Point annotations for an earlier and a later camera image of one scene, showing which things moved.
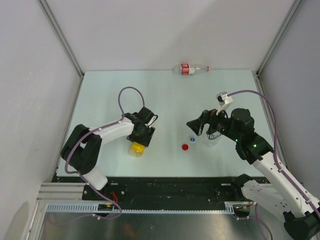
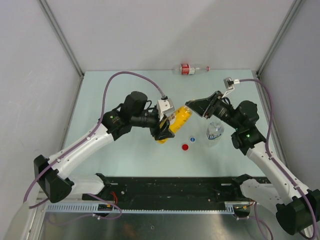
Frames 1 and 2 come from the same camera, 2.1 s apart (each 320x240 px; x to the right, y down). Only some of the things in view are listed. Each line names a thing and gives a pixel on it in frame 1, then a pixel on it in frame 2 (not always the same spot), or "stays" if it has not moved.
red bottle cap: (185, 147) stays
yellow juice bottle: (137, 150) to (179, 120)
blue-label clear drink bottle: (213, 139) stays
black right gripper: (207, 116) to (205, 106)
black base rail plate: (166, 189) stays
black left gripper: (146, 140) to (162, 133)
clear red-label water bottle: (189, 69) stays
